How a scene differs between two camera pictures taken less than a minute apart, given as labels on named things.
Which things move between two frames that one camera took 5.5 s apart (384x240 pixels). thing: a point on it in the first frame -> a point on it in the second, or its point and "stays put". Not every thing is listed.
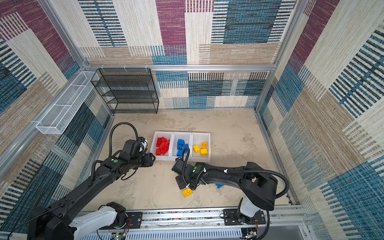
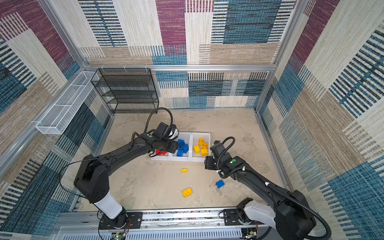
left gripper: [149, 159] -> [173, 148]
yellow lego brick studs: [204, 152] stays put
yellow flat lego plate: [187, 192] stays put
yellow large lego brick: [196, 149] stays put
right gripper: [181, 184] -> [208, 163]
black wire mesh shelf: [127, 90] stays put
